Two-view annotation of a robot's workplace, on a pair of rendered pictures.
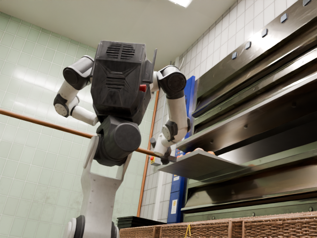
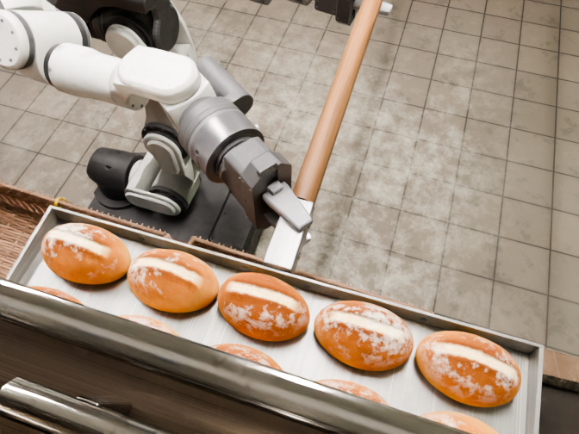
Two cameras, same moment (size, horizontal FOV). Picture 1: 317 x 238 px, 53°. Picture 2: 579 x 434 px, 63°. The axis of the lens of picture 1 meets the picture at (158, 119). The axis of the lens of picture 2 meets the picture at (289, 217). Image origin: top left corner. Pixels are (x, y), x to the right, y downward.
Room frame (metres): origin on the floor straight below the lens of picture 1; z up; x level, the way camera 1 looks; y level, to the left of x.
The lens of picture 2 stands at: (2.15, -0.30, 1.66)
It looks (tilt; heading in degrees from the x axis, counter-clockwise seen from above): 59 degrees down; 130
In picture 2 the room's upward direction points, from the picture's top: straight up
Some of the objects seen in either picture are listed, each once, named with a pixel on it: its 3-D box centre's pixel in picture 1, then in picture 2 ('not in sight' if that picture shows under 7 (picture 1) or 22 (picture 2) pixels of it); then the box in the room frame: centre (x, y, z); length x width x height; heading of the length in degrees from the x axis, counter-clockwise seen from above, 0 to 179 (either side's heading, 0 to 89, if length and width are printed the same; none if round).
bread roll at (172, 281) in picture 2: not in sight; (171, 276); (1.93, -0.23, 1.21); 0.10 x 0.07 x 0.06; 24
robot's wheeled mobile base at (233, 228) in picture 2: not in sight; (177, 199); (1.22, 0.15, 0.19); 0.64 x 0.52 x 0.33; 23
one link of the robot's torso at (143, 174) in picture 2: not in sight; (163, 182); (1.19, 0.14, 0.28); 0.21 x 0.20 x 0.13; 23
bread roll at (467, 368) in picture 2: not in sight; (470, 365); (2.21, -0.11, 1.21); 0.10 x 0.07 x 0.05; 22
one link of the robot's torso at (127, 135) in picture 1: (117, 139); (109, 4); (1.23, 0.16, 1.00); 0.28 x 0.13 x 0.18; 23
